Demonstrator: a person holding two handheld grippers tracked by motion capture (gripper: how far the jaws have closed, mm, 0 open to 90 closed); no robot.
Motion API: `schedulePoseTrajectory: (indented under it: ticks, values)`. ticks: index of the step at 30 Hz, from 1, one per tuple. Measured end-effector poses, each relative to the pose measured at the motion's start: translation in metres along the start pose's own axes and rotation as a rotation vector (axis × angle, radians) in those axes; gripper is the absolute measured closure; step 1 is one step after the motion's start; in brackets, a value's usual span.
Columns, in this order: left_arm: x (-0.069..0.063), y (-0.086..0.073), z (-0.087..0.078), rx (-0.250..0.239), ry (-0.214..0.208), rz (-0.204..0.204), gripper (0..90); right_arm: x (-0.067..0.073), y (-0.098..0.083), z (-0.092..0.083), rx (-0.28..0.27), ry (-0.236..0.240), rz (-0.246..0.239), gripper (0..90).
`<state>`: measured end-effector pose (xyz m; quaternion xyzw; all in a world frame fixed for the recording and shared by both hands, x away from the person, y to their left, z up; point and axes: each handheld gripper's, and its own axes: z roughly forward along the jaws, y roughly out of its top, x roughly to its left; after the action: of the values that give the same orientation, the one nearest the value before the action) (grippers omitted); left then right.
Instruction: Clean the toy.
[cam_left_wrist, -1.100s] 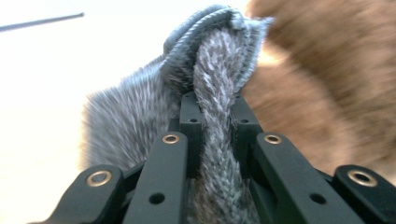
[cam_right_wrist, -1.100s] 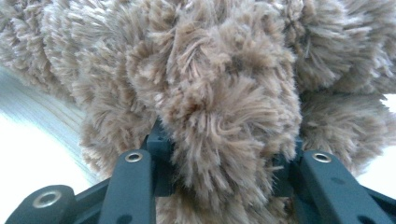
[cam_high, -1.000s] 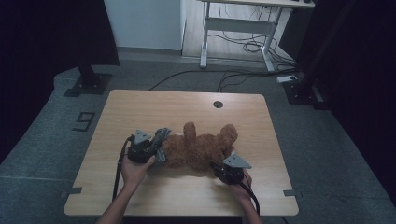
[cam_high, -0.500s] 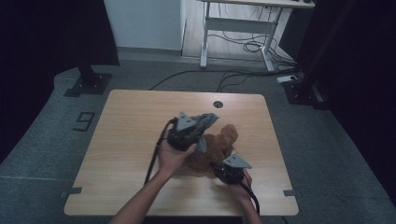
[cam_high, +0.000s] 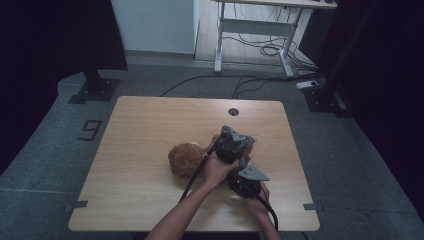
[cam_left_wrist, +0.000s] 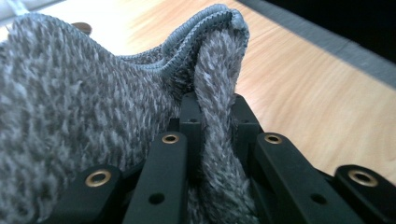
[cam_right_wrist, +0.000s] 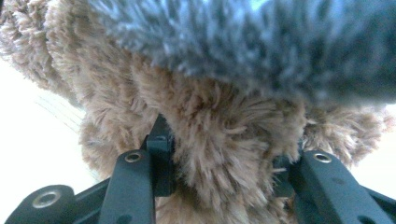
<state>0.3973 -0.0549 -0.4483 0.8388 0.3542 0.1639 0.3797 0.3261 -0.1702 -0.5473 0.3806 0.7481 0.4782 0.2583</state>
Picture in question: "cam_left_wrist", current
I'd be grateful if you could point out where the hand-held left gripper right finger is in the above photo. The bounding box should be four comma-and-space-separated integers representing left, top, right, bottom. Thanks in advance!
231, 92, 263, 175

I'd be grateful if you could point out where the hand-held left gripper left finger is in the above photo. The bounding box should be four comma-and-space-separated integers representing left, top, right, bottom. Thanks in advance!
167, 91, 205, 181

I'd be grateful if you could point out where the grey knit doll sweater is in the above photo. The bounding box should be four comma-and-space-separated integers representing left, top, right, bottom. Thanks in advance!
0, 3, 262, 224

